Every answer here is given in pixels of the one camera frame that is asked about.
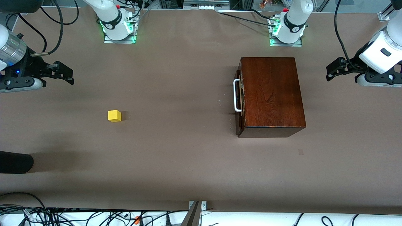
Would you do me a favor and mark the yellow cube block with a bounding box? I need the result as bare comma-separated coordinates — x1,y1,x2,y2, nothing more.
108,110,122,123

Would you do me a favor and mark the white drawer handle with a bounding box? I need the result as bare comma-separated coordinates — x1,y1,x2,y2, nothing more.
233,79,243,113

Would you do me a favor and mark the wooden drawer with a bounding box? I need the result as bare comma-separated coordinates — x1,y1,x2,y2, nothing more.
235,70,243,136

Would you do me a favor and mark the dark wooden drawer cabinet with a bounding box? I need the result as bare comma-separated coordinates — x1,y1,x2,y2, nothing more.
236,57,307,138

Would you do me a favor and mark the black rounded object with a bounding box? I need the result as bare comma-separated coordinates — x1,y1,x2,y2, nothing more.
0,151,34,174

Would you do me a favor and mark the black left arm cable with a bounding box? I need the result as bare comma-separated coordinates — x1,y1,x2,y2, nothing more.
334,0,357,71

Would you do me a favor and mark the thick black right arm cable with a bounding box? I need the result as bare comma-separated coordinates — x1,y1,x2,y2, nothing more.
30,0,64,57

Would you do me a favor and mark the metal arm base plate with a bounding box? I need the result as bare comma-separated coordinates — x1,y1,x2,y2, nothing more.
104,30,138,44
269,19,303,47

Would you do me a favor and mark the thin black cable loop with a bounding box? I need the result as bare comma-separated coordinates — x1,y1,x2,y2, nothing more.
39,0,79,25

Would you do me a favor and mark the aluminium frame profile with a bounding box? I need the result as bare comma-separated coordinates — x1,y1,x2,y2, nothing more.
378,0,402,22

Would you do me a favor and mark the short black table cable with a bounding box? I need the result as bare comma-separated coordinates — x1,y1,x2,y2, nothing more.
250,9,274,19

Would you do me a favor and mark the long black table cable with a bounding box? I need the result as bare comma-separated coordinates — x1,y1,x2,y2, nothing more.
219,11,274,27

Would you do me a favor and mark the large black cable loop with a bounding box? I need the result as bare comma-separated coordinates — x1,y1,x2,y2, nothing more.
0,192,47,226

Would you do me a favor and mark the aluminium rail with white connectors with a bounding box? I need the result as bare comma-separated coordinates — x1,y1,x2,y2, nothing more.
184,0,230,10

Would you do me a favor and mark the grey angled mount bar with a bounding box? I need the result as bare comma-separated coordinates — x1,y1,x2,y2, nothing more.
181,201,201,226

